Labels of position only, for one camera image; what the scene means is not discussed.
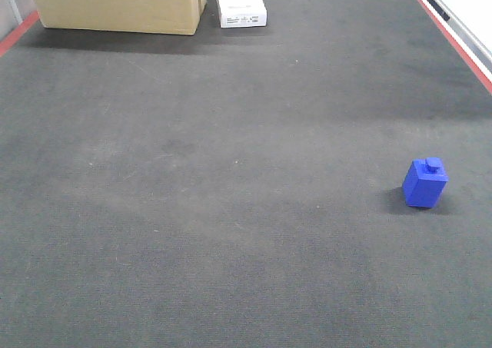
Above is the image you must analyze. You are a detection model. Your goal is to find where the blue plastic bottle-shaped part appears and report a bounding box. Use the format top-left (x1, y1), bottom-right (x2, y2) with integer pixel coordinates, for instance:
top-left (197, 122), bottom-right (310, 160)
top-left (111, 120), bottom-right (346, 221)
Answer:
top-left (402, 157), bottom-right (449, 208)

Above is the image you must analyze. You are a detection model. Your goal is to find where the left conveyor red edge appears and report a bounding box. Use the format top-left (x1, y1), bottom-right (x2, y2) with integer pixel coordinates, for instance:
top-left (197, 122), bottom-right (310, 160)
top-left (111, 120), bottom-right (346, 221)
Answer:
top-left (0, 11), bottom-right (39, 57)

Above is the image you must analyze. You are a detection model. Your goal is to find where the long white carton box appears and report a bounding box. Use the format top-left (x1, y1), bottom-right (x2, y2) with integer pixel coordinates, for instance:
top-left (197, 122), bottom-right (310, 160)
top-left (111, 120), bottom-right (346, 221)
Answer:
top-left (216, 0), bottom-right (268, 28)

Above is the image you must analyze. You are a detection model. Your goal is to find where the large cardboard box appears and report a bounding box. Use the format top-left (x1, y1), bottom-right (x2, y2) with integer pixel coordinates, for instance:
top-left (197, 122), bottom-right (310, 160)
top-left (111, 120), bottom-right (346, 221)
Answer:
top-left (34, 0), bottom-right (206, 35)

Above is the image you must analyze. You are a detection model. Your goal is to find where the conveyor side rail red-edged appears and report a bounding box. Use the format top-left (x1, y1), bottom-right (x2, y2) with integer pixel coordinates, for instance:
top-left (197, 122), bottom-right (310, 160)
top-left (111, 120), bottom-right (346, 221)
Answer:
top-left (417, 0), bottom-right (491, 91)

